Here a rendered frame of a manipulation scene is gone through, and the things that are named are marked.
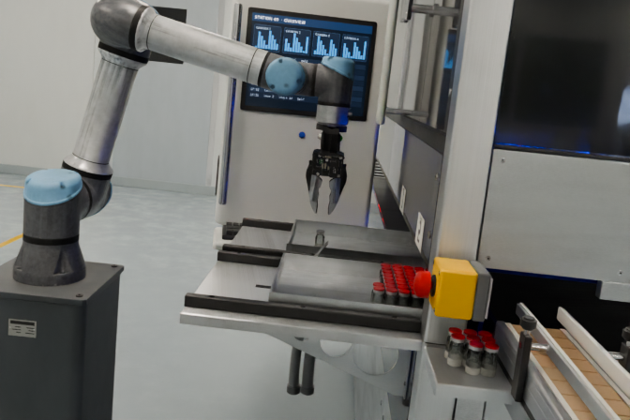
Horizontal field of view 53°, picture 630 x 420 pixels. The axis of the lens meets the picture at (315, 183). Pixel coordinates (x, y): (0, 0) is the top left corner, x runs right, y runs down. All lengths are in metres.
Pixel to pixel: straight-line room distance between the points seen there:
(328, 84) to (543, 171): 0.58
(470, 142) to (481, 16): 0.19
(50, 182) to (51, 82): 5.77
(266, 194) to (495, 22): 1.18
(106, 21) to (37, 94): 5.88
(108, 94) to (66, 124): 5.63
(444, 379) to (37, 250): 0.91
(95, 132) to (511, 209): 0.96
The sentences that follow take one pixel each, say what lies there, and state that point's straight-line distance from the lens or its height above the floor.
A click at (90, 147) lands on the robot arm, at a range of 1.56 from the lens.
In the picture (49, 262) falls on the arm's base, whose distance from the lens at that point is 1.47.
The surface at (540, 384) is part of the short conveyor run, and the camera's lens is 0.87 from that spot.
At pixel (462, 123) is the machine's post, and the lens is 0.99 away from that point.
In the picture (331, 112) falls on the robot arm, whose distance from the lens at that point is 1.43.
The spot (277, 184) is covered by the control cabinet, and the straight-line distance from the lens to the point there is 2.01.
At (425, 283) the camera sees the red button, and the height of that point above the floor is 1.00.
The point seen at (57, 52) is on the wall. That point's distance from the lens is 7.17.
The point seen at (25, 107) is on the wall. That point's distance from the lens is 7.33.
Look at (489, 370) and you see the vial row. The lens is 0.98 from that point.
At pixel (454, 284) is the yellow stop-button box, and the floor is 1.01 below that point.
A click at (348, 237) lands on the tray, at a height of 0.88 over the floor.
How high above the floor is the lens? 1.27
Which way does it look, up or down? 9 degrees down
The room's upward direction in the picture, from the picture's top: 6 degrees clockwise
